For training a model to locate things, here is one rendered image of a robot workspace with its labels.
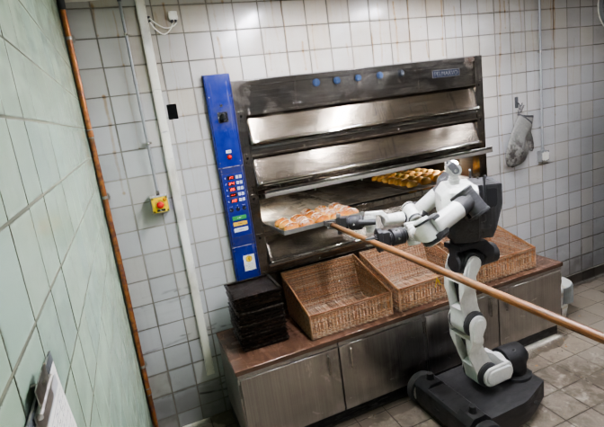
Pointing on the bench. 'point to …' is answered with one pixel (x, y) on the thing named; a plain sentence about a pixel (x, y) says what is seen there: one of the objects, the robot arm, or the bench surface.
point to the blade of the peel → (303, 226)
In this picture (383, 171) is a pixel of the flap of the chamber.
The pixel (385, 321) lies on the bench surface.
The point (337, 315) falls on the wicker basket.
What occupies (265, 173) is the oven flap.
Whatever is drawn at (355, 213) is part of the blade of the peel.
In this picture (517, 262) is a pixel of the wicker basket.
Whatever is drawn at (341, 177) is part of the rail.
